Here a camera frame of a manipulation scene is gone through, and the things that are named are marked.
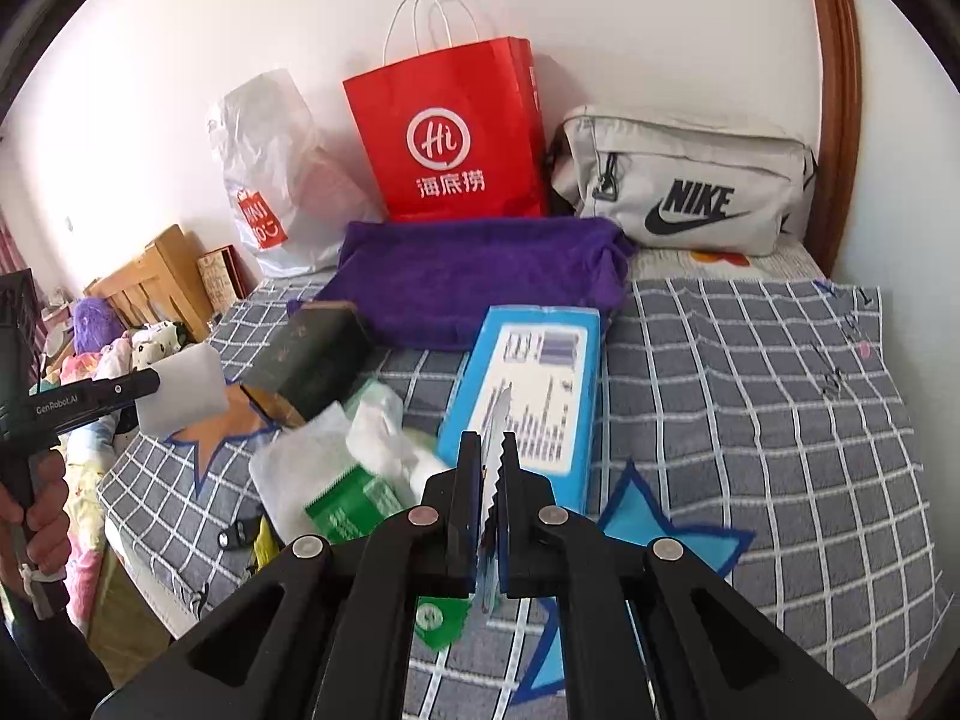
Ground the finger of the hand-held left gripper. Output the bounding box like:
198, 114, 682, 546
111, 366, 163, 411

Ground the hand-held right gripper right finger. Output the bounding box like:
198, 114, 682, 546
499, 431, 878, 720

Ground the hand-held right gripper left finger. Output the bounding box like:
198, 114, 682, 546
90, 431, 485, 720

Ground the white sponge block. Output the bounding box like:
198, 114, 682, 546
135, 343, 230, 440

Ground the serrated-edge sachet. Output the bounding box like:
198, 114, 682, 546
472, 379, 515, 616

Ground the person's left forearm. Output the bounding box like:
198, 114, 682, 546
0, 574, 113, 713

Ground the person's left hand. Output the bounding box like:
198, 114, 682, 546
21, 450, 71, 572

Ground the white spotted plush toy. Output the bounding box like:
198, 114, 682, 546
131, 321, 185, 368

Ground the purple plush toy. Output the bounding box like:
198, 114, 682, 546
71, 296, 125, 353

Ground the white crumpled cloth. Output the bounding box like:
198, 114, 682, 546
345, 390, 445, 482

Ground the green tissue packet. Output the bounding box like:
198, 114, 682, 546
304, 465, 470, 650

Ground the blue tissue pack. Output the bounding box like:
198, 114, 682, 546
437, 305, 603, 511

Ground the brown printed box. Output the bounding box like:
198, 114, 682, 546
196, 246, 245, 316

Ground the pale green cloth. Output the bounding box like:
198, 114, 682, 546
341, 379, 406, 421

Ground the thin mesh cloth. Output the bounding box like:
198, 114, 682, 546
247, 401, 355, 541

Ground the dark green tin box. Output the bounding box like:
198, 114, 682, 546
244, 300, 372, 425

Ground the purple towel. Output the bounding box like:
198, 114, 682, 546
289, 216, 638, 352

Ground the white plastic shopping bag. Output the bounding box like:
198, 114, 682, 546
208, 69, 383, 278

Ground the grey checked blanket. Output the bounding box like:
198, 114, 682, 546
97, 244, 942, 720

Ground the red paper bag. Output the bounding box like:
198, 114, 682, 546
343, 0, 552, 224

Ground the grey waist bag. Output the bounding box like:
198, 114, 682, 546
547, 105, 818, 257

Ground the brown wooden frame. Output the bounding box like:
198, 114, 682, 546
799, 0, 863, 278

